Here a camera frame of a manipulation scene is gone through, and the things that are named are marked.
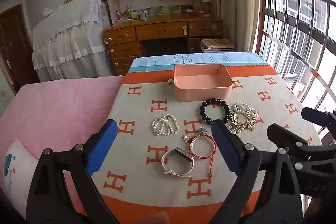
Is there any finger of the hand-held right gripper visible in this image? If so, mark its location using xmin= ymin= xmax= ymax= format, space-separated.
xmin=301 ymin=107 xmax=336 ymax=132
xmin=266 ymin=123 xmax=324 ymax=162

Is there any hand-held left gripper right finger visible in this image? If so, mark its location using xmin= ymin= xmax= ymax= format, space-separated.
xmin=207 ymin=120 xmax=302 ymax=224

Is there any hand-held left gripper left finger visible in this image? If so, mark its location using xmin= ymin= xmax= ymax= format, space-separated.
xmin=26 ymin=119 xmax=120 ymax=224

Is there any red string bracelet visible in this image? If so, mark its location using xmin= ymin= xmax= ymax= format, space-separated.
xmin=188 ymin=134 xmax=218 ymax=178

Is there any gold crystal bracelet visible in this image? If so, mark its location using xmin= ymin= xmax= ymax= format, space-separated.
xmin=230 ymin=111 xmax=258 ymax=132

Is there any short white pearl bracelet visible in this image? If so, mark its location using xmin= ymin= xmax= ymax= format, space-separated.
xmin=232 ymin=102 xmax=259 ymax=117

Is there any white strap wristwatch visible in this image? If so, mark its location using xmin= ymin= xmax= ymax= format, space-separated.
xmin=161 ymin=147 xmax=195 ymax=178

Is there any black bead bracelet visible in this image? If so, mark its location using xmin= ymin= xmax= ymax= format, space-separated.
xmin=199 ymin=98 xmax=231 ymax=125

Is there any long white pearl bracelet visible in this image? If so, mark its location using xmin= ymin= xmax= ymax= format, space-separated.
xmin=151 ymin=114 xmax=179 ymax=136

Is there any pink plastic box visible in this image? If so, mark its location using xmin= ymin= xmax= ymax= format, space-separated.
xmin=168 ymin=64 xmax=233 ymax=103

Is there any orange letter print blanket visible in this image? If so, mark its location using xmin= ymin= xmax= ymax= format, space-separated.
xmin=79 ymin=64 xmax=323 ymax=224

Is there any pink blanket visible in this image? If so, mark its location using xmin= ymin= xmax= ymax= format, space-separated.
xmin=0 ymin=75 xmax=125 ymax=214

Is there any white pillow with blue print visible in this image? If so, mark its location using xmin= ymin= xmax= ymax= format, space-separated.
xmin=0 ymin=139 xmax=42 ymax=201

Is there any stack of magazines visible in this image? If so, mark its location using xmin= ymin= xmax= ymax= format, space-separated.
xmin=200 ymin=38 xmax=236 ymax=53

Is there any blue patterned sheet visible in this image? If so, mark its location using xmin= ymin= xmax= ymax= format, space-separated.
xmin=128 ymin=52 xmax=268 ymax=73

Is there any piano under white lace cloth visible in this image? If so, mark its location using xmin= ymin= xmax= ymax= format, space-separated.
xmin=31 ymin=0 xmax=112 ymax=83

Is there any wooden desk with drawers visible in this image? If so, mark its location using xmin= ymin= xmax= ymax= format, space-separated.
xmin=103 ymin=13 xmax=223 ymax=76

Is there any brown wooden door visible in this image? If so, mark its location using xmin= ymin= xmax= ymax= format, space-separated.
xmin=0 ymin=4 xmax=40 ymax=94

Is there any beige curtain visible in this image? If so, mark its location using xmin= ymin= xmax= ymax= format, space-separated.
xmin=211 ymin=0 xmax=260 ymax=55

